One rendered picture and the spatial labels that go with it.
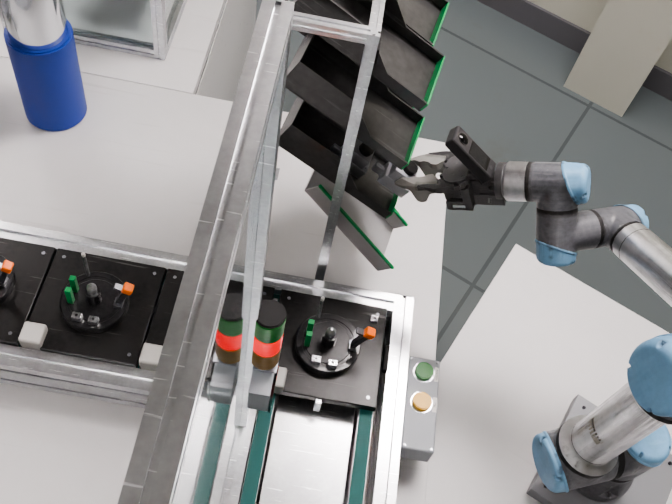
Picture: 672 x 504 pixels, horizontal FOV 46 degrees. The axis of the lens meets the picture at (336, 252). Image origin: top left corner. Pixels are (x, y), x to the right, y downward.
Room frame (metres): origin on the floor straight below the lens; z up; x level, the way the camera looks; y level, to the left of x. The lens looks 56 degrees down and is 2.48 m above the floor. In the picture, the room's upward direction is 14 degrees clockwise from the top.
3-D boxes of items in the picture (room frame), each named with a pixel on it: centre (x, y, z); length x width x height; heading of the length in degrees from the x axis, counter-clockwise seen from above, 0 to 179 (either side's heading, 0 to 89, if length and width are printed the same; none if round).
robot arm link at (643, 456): (0.69, -0.66, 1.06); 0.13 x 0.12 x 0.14; 117
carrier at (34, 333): (0.75, 0.47, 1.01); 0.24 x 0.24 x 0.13; 4
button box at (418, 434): (0.71, -0.25, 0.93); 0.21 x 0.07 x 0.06; 4
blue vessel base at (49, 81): (1.32, 0.81, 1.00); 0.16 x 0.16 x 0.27
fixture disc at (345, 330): (0.78, -0.03, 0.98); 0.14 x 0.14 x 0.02
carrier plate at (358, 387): (0.78, -0.03, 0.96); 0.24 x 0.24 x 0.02; 4
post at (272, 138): (0.58, 0.11, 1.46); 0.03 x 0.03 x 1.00; 4
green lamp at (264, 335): (0.58, 0.08, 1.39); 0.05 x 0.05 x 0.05
